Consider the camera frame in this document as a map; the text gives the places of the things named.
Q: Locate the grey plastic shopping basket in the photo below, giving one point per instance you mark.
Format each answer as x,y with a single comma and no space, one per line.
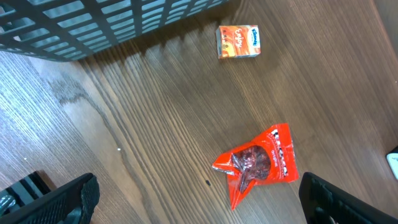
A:
68,30

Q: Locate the red snack bag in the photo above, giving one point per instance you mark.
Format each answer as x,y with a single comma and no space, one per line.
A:
267,159

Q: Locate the white barcode scanner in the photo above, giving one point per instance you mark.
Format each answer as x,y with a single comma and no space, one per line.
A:
392,159

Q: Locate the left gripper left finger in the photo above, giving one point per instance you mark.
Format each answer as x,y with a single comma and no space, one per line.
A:
73,202

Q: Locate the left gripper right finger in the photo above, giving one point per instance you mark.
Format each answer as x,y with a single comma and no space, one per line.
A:
323,202

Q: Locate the orange tissue pack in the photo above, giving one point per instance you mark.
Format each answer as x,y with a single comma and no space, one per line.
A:
238,41

